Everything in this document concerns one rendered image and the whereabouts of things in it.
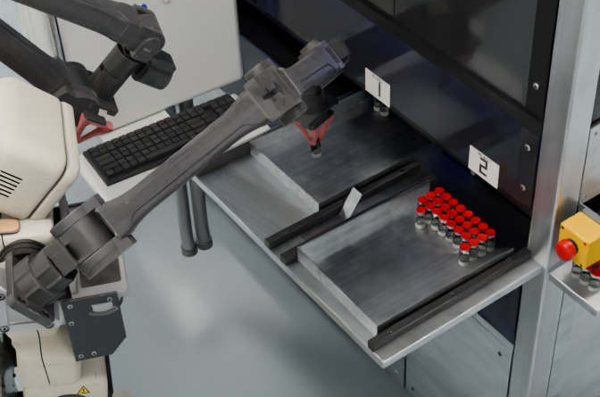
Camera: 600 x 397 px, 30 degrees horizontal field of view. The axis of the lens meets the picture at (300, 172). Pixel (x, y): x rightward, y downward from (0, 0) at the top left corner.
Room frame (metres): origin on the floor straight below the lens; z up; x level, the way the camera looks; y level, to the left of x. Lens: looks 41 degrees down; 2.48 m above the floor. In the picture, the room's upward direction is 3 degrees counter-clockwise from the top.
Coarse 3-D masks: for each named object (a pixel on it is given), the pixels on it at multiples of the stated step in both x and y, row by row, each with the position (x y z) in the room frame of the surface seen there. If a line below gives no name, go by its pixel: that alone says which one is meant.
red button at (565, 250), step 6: (564, 240) 1.48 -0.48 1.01; (558, 246) 1.47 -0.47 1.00; (564, 246) 1.46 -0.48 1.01; (570, 246) 1.46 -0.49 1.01; (558, 252) 1.47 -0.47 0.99; (564, 252) 1.46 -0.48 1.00; (570, 252) 1.45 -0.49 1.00; (576, 252) 1.46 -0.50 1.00; (564, 258) 1.45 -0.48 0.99; (570, 258) 1.45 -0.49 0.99
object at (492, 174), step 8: (472, 152) 1.72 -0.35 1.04; (472, 160) 1.72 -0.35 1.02; (480, 160) 1.70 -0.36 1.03; (488, 160) 1.68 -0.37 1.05; (472, 168) 1.71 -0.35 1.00; (488, 168) 1.68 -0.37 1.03; (496, 168) 1.66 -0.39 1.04; (480, 176) 1.69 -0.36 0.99; (488, 176) 1.68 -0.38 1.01; (496, 176) 1.66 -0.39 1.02; (496, 184) 1.66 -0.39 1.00
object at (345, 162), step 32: (352, 96) 2.09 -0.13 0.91; (288, 128) 1.99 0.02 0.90; (352, 128) 2.01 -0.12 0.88; (384, 128) 2.00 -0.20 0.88; (288, 160) 1.91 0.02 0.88; (320, 160) 1.90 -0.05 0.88; (352, 160) 1.90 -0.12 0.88; (384, 160) 1.89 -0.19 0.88; (416, 160) 1.87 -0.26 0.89; (320, 192) 1.79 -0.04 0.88
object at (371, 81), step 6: (366, 72) 2.01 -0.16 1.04; (366, 78) 2.01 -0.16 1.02; (372, 78) 1.99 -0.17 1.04; (378, 78) 1.97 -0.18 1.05; (366, 84) 2.01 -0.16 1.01; (372, 84) 1.99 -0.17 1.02; (378, 84) 1.97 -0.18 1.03; (384, 84) 1.95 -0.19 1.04; (372, 90) 1.99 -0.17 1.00; (378, 90) 1.97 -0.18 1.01; (384, 90) 1.95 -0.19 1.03; (378, 96) 1.97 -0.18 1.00; (384, 96) 1.95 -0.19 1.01; (384, 102) 1.95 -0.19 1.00
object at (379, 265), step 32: (416, 192) 1.76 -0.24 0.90; (352, 224) 1.67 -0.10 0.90; (384, 224) 1.68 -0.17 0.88; (320, 256) 1.60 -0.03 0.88; (352, 256) 1.60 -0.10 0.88; (384, 256) 1.59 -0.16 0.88; (416, 256) 1.59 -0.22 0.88; (448, 256) 1.58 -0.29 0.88; (352, 288) 1.51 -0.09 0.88; (384, 288) 1.50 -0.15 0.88; (416, 288) 1.50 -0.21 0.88; (448, 288) 1.47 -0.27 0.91; (384, 320) 1.39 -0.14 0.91
